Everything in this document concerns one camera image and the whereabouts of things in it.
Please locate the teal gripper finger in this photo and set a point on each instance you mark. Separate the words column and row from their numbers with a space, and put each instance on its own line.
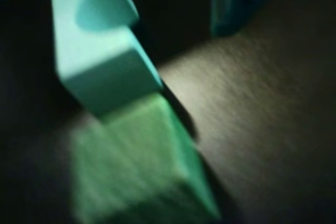
column 233, row 6

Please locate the green square block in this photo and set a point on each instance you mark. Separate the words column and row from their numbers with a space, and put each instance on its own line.
column 141, row 163

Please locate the light teal arch block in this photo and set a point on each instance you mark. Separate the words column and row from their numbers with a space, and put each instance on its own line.
column 99, row 58

